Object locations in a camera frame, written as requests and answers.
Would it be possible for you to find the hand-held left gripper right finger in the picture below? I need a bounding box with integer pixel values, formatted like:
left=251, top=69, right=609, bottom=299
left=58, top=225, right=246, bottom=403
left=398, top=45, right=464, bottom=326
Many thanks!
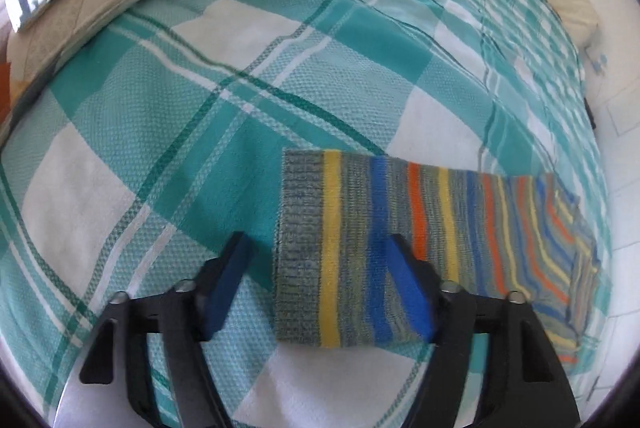
left=385, top=233, right=581, bottom=428

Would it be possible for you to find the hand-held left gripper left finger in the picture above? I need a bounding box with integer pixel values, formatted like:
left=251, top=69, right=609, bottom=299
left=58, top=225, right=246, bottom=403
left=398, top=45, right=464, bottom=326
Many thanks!
left=79, top=231, right=257, bottom=428

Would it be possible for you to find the striped multicolour sock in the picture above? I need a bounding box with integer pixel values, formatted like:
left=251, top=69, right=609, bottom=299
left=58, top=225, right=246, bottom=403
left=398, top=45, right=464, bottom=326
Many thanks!
left=272, top=149, right=601, bottom=364

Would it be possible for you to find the teal plaid bed blanket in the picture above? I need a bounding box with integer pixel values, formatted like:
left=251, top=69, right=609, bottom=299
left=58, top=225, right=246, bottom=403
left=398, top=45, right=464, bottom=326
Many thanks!
left=0, top=0, right=613, bottom=428

